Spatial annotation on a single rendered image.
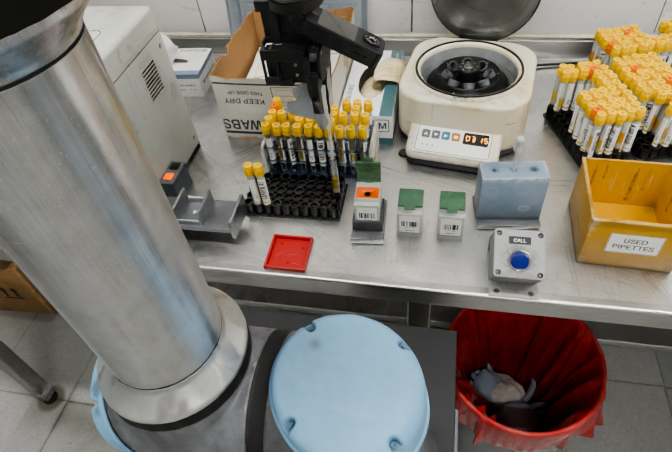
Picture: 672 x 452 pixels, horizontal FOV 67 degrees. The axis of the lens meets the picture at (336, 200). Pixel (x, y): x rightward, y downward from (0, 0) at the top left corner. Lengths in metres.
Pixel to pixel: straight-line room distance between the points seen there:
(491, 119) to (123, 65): 0.62
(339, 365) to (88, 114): 0.25
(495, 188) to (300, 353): 0.51
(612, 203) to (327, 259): 0.48
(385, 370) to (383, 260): 0.44
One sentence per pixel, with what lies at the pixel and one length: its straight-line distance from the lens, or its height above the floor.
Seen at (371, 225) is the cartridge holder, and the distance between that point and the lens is 0.83.
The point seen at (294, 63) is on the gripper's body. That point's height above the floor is 1.17.
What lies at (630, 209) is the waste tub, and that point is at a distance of 0.96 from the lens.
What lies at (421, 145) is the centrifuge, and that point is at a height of 0.91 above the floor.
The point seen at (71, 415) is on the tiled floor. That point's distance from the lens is 1.91.
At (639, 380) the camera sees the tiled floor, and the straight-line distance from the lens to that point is 1.84.
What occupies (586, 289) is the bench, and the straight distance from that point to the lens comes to 0.84.
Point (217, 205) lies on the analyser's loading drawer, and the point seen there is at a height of 0.91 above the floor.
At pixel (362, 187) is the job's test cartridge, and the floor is 0.95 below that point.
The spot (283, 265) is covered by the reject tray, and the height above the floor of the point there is 0.88.
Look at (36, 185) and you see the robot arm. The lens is 0.25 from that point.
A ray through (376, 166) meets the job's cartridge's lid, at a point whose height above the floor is 0.98.
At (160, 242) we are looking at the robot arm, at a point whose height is 1.32.
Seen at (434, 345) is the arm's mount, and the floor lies 0.95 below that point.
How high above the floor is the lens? 1.53
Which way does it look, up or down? 45 degrees down
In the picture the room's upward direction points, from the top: 7 degrees counter-clockwise
